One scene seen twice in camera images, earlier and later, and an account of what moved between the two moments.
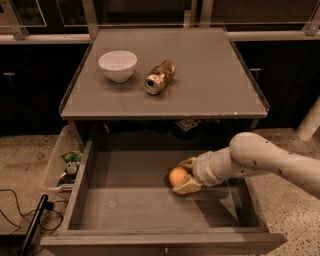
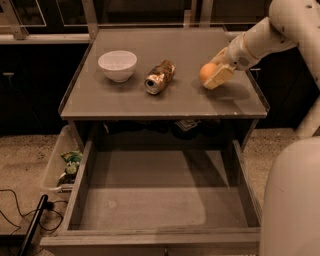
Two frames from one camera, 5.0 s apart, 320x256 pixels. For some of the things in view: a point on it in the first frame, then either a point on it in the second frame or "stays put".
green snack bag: [73, 159] stays put
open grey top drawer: [121, 203] stays put
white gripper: [202, 168] → [237, 53]
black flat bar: [35, 222] stays put
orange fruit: [177, 175] → [206, 70]
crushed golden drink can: [159, 76] stays put
